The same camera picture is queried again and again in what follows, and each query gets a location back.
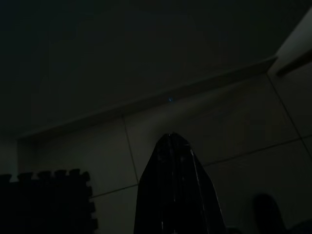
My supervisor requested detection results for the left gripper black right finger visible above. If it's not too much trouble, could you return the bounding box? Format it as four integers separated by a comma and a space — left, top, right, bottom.
173, 132, 224, 234

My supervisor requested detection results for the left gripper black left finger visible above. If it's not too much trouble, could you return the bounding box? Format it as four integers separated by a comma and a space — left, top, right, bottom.
133, 133, 176, 234

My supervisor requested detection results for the black robot foot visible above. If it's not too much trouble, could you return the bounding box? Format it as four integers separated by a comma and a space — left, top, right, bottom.
252, 193, 285, 234

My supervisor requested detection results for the black foam floor mat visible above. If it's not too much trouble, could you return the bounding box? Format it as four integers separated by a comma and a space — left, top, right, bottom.
0, 168, 98, 234

